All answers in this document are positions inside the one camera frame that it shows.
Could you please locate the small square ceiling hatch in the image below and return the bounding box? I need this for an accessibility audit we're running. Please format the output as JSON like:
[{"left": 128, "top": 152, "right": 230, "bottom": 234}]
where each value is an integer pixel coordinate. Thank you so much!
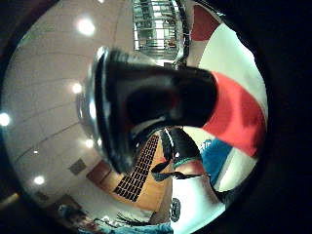
[{"left": 68, "top": 158, "right": 88, "bottom": 176}]

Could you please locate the metal framed glass window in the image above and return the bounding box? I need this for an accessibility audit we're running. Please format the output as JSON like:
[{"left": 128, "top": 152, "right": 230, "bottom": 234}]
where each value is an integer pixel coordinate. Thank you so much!
[{"left": 131, "top": 0, "right": 184, "bottom": 61}]

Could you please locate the orange wooden ceiling panel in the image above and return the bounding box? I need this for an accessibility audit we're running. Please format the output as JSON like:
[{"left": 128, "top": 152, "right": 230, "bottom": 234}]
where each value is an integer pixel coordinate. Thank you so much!
[{"left": 86, "top": 136, "right": 174, "bottom": 213}]

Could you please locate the black and red drink can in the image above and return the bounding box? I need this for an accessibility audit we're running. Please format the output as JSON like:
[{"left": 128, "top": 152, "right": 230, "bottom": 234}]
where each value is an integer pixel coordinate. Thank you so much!
[{"left": 76, "top": 46, "right": 267, "bottom": 176}]

